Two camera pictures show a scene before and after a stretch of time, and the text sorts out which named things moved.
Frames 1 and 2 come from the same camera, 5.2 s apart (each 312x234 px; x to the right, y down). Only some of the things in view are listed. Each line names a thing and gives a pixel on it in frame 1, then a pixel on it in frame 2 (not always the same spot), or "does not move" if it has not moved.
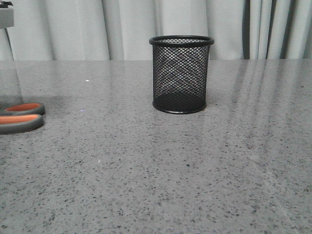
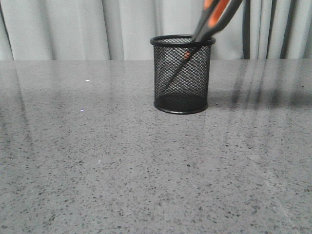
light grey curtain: (121, 29) does not move
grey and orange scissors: (21, 118) → (213, 15)
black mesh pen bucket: (180, 72) does not move
